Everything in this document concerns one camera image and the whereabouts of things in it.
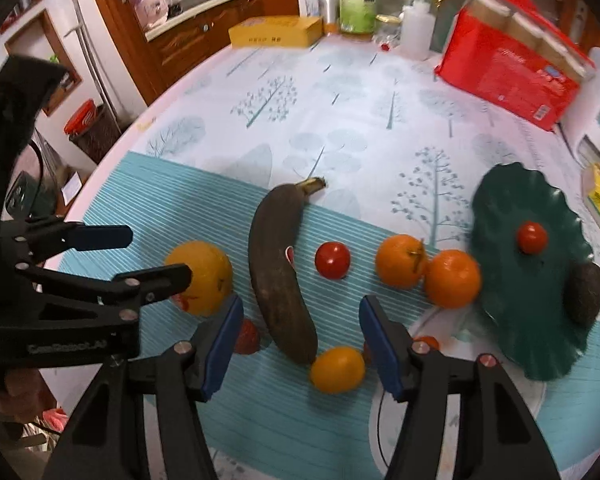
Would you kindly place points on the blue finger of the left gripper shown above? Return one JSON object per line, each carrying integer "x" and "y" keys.
{"x": 130, "y": 290}
{"x": 46, "y": 237}

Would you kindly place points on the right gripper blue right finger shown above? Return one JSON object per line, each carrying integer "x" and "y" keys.
{"x": 416, "y": 376}

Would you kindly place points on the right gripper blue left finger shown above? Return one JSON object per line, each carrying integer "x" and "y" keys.
{"x": 189, "y": 373}

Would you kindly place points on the cherry tomato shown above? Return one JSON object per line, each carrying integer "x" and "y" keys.
{"x": 531, "y": 238}
{"x": 432, "y": 342}
{"x": 332, "y": 260}

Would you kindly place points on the red lychee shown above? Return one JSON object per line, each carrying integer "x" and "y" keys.
{"x": 367, "y": 354}
{"x": 248, "y": 340}

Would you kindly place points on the small yellow orange kumquat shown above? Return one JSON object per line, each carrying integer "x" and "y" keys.
{"x": 338, "y": 370}

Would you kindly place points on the large yellow orange with sticker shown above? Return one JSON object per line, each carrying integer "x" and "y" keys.
{"x": 212, "y": 277}

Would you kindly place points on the overripe dark banana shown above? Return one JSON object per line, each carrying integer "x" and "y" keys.
{"x": 273, "y": 232}

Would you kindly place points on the dark avocado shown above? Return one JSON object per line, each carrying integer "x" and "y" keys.
{"x": 581, "y": 295}

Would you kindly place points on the round mandarin orange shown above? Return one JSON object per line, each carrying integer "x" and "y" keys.
{"x": 452, "y": 280}

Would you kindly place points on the mandarin orange with stem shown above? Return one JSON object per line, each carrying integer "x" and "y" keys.
{"x": 401, "y": 261}

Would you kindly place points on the dark green scalloped plate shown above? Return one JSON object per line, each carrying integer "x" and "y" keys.
{"x": 522, "y": 294}

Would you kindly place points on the red bucket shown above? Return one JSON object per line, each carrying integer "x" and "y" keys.
{"x": 82, "y": 118}

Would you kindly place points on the patterned tablecloth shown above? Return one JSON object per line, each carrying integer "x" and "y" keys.
{"x": 401, "y": 152}

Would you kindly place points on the yellow flat box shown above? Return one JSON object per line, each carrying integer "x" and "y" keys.
{"x": 286, "y": 31}

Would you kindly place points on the white cosmetics storage box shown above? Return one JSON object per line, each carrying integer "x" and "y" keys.
{"x": 581, "y": 122}

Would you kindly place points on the white squeeze wash bottle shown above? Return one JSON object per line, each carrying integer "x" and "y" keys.
{"x": 410, "y": 33}

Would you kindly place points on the red paper cup package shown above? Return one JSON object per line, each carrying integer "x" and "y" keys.
{"x": 506, "y": 53}

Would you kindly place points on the clear bottle green label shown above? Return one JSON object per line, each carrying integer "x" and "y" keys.
{"x": 357, "y": 18}

